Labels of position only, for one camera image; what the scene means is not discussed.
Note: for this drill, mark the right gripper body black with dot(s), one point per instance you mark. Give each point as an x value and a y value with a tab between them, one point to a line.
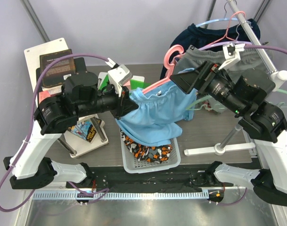
213	84

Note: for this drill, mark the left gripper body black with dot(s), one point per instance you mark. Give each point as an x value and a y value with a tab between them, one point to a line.
116	104

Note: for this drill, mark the green plastic hanger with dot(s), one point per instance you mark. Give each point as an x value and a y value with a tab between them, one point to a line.
210	104

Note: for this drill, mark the light blue shorts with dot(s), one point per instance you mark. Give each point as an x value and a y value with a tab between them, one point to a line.
153	123

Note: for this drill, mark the pink plastic hanger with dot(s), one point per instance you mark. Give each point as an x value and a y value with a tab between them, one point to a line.
168	65

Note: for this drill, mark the orange camouflage shorts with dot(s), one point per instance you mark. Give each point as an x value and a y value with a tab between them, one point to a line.
141	152

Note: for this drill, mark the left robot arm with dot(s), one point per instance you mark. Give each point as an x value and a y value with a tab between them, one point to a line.
80	97

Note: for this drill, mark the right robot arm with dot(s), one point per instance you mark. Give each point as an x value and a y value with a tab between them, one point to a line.
263	122

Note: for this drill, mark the purple hanger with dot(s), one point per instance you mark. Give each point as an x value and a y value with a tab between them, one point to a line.
220	44

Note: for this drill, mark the thin pink hanger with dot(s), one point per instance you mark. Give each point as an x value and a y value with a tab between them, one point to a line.
201	37

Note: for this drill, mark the grey shorts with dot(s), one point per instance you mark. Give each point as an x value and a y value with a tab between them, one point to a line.
250	62

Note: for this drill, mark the navy blue shorts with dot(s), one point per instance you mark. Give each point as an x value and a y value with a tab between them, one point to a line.
242	37

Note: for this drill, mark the light blue hanger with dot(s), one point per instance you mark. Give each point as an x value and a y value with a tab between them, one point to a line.
206	23

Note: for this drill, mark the green folder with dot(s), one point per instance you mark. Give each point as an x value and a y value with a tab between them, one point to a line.
133	85

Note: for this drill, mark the blue comic book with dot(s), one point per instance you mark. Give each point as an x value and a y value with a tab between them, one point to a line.
84	130

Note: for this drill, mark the black clipboard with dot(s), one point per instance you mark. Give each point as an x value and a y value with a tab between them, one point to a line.
80	66

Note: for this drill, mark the white two-tier shelf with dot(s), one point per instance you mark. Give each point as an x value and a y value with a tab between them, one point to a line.
76	146

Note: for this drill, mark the white plastic basket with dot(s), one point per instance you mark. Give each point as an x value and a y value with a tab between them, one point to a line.
132	166

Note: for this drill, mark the white clothes rack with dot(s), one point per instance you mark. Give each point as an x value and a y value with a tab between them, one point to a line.
278	77

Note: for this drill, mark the dark brown book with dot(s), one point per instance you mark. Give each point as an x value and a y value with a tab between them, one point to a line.
47	59

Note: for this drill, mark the red pink comic book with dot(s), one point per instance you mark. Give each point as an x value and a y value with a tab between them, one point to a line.
43	95

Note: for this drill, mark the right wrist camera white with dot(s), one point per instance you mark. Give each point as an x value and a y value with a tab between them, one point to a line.
232	55

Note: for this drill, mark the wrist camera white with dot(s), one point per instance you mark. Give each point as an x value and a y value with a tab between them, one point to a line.
232	55
118	77

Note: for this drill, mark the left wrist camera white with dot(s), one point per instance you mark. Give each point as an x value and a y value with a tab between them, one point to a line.
118	77

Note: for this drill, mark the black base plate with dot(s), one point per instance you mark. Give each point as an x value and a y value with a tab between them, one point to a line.
181	179

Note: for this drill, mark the perforated cable duct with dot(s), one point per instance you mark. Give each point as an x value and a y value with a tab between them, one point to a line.
76	195

